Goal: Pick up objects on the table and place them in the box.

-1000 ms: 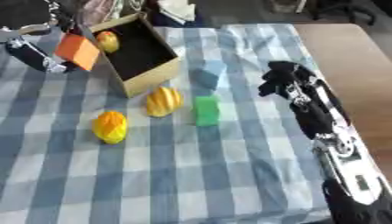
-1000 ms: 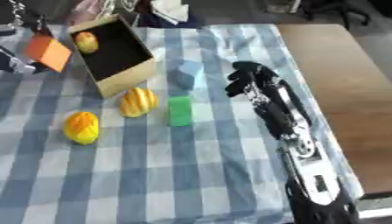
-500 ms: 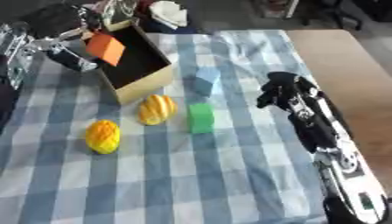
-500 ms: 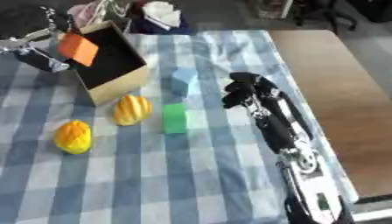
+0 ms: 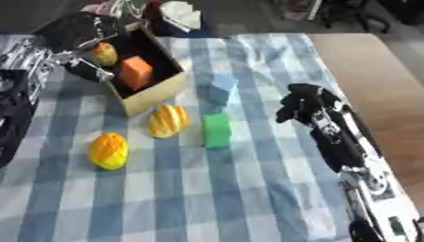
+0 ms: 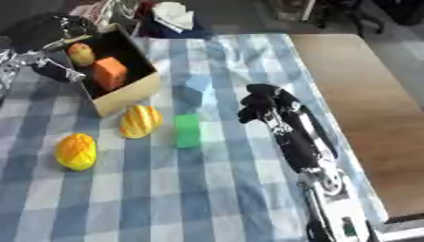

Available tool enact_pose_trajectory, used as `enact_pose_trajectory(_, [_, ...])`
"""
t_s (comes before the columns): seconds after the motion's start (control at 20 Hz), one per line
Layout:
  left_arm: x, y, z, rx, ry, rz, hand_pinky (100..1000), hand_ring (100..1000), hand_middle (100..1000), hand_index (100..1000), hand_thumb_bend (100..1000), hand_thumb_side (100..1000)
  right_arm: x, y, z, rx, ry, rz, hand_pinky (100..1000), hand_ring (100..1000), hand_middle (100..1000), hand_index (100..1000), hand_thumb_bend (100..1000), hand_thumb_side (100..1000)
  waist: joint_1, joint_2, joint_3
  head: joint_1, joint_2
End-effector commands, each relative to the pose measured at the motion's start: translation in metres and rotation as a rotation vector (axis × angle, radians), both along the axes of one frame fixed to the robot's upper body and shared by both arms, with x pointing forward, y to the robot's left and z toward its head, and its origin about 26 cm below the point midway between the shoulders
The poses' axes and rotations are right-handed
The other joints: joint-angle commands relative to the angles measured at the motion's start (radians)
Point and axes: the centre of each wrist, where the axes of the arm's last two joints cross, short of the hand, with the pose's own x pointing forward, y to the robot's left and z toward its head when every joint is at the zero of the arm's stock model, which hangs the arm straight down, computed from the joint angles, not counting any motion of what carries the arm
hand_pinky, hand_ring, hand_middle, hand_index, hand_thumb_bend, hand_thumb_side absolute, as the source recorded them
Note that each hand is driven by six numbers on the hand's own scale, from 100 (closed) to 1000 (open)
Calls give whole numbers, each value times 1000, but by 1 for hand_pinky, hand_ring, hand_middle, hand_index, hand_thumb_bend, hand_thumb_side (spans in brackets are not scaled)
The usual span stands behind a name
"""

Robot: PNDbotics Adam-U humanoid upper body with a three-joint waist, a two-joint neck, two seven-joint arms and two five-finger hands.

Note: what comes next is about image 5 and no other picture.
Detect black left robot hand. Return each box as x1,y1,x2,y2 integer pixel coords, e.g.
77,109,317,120
31,11,123,83

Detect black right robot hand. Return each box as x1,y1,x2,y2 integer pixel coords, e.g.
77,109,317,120
274,82,384,174

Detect yellow-green red toy fruit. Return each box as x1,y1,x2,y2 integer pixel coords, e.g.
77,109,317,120
91,42,119,67

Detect tan cardboard box black inside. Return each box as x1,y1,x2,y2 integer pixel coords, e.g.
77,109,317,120
69,21,189,118

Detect orange block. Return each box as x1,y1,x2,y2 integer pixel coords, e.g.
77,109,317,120
115,55,156,92

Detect white crumpled bag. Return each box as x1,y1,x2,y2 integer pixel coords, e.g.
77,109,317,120
159,0,204,33

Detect green block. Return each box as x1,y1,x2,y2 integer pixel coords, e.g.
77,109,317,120
200,112,234,149

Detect yellow-orange bumpy toy fruit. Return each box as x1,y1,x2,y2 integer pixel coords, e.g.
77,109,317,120
87,131,132,171

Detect blue block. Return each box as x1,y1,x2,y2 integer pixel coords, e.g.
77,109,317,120
206,74,240,107

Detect yellow-orange ribbed toy fruit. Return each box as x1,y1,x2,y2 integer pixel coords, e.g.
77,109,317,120
146,104,192,139

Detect black chair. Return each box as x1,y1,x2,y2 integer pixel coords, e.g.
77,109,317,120
318,0,395,34

